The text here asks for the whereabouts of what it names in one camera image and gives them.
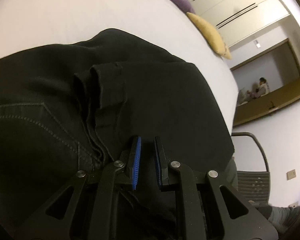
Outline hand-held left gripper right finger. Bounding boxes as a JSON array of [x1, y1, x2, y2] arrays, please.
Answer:
[[154, 136, 278, 240]]

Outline bed with white sheet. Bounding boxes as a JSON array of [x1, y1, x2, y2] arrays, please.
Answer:
[[0, 0, 240, 135]]

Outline black wardrobe handle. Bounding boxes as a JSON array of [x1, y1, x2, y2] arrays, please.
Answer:
[[216, 3, 257, 28]]

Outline black denim pants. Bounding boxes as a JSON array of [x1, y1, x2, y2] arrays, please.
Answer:
[[0, 28, 236, 240]]

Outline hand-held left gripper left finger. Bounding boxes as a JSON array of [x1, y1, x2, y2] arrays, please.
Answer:
[[15, 136, 142, 240]]

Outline wooden ledge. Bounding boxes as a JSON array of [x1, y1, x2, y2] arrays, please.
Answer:
[[232, 76, 300, 127]]

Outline person's grey sock foot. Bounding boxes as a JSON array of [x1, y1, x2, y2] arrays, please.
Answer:
[[249, 199, 300, 227]]

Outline yellow cushion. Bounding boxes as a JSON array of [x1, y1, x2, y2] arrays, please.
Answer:
[[186, 12, 232, 60]]

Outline grey mesh chair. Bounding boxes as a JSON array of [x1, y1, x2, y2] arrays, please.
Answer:
[[230, 132, 270, 206]]

